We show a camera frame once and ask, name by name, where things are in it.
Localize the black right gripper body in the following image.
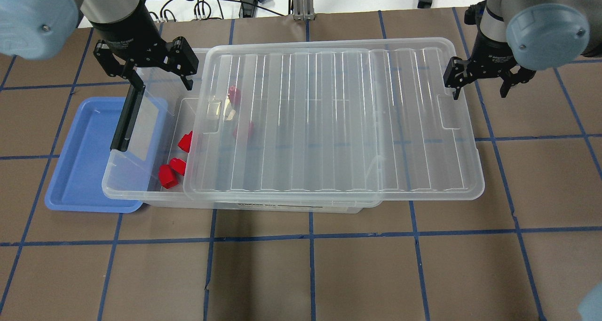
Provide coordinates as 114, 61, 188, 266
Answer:
468, 32, 518, 83

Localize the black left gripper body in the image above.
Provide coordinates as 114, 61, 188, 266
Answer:
93, 11, 194, 77

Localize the clear plastic box lid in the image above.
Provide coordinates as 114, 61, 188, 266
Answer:
183, 37, 484, 208

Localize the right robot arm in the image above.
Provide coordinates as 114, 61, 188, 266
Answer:
443, 0, 602, 99

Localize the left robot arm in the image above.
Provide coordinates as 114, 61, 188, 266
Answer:
0, 0, 198, 91

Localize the clear plastic storage box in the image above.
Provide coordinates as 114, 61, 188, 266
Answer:
102, 48, 384, 214

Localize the blue plastic tray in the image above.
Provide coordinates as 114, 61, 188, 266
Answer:
45, 95, 173, 213

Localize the aluminium frame post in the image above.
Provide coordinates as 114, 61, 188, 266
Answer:
290, 0, 316, 21

